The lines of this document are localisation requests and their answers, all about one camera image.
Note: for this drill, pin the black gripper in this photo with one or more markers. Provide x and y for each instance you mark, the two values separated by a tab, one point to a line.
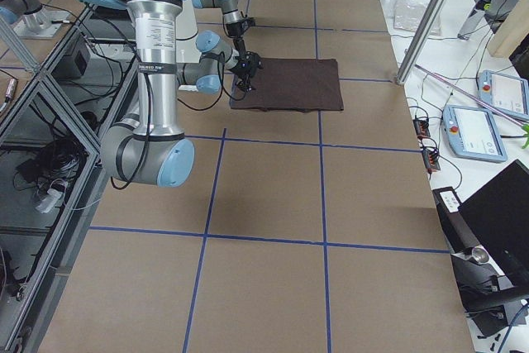
244	68
239	44

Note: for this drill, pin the dark brown t-shirt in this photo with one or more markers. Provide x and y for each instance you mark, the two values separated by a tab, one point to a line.
303	85

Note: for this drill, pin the black power box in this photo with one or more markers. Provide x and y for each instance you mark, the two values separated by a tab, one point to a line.
74	62

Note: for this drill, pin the clear plastic bag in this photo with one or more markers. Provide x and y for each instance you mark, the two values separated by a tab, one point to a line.
405	16

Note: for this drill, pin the orange connector module far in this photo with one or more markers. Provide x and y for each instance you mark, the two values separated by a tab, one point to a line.
421	127

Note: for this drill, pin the orange connector module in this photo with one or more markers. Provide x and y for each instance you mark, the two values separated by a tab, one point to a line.
421	127
431	159

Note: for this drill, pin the orange connector module near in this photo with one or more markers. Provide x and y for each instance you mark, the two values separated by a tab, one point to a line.
431	159

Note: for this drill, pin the near blue teach pendant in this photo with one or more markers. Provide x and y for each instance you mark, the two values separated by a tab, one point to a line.
473	134

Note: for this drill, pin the blue teach pendant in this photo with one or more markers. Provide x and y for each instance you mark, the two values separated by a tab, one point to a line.
473	134
507	92

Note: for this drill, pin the far blue teach pendant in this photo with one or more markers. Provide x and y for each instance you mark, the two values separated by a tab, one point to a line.
507	92

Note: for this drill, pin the black box with label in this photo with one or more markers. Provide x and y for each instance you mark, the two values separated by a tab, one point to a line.
455	228

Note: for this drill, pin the reacher grabber stick tool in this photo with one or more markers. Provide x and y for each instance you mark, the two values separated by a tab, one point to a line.
492	108

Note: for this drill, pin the metal cup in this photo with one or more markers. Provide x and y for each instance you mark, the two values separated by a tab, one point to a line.
476	255

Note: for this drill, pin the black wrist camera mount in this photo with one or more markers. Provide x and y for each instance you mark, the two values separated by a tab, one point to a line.
247	22

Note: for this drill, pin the aluminium truss frame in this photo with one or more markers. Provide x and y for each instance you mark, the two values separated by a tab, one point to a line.
51	173

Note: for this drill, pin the aluminium frame post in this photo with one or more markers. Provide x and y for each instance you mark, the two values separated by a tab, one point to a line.
419	40

